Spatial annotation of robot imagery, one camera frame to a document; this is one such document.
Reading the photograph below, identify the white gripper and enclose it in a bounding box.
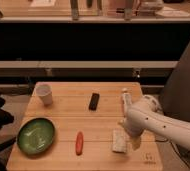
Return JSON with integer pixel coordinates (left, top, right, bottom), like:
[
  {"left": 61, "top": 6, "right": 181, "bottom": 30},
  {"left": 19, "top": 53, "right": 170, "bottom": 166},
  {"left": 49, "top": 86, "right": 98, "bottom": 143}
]
[{"left": 118, "top": 119, "right": 142, "bottom": 150}]

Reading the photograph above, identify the white sponge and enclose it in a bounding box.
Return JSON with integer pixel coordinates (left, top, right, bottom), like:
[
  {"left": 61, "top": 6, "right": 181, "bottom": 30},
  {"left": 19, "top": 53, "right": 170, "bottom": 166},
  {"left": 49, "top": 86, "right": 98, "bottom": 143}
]
[{"left": 112, "top": 130, "right": 127, "bottom": 153}]

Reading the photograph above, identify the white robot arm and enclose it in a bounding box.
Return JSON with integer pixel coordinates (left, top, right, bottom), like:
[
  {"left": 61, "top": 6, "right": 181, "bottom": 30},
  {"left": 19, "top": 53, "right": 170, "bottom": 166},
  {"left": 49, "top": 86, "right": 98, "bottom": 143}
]
[{"left": 119, "top": 93, "right": 190, "bottom": 151}]

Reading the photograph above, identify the white tube bottle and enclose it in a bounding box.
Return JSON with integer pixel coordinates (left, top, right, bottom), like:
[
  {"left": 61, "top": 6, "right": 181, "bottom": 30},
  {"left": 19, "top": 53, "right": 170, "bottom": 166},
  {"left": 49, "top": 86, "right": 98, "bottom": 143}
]
[{"left": 121, "top": 88, "right": 132, "bottom": 114}]

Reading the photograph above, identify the black rectangular block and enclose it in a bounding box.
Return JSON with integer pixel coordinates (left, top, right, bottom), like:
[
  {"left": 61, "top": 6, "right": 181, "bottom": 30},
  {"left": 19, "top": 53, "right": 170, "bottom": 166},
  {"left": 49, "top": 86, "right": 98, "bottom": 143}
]
[{"left": 89, "top": 93, "right": 100, "bottom": 111}]

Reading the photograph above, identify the orange carrot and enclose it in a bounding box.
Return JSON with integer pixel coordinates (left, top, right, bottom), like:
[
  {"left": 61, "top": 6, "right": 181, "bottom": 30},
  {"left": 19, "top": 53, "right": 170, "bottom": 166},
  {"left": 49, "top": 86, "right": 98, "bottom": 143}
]
[{"left": 75, "top": 132, "right": 84, "bottom": 155}]

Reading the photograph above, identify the wooden table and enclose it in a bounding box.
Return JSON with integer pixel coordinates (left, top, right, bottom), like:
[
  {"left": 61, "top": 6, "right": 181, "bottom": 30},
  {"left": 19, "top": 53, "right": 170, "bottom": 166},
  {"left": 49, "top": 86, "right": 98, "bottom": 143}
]
[{"left": 7, "top": 82, "right": 163, "bottom": 171}]

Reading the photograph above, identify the green bowl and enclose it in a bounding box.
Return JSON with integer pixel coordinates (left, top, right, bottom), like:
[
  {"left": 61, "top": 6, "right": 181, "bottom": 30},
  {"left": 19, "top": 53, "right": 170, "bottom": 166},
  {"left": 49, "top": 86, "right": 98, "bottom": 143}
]
[{"left": 17, "top": 118, "right": 55, "bottom": 155}]

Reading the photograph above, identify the black cable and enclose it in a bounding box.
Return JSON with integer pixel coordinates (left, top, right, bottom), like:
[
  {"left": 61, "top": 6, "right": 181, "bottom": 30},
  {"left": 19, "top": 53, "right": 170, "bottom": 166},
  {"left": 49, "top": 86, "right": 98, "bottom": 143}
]
[{"left": 154, "top": 138, "right": 190, "bottom": 171}]

